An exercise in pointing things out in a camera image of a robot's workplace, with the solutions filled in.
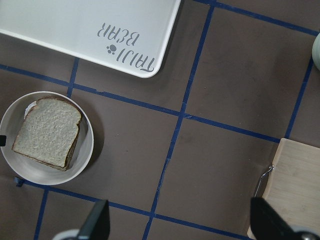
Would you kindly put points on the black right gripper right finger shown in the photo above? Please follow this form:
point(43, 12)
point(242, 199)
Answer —
point(266, 224)

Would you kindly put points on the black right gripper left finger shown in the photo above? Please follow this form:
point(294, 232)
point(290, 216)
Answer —
point(97, 224)

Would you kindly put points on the white round plate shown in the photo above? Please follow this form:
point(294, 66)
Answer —
point(48, 138)

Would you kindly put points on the bread slice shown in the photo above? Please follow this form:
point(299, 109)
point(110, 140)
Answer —
point(72, 152)
point(48, 132)

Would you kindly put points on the wooden cutting board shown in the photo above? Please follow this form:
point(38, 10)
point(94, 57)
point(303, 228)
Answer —
point(291, 186)

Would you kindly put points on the green bowl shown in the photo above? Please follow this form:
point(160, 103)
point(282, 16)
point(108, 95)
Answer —
point(316, 52)

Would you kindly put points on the white bear tray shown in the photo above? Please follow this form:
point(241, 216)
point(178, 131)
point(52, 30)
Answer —
point(130, 36)

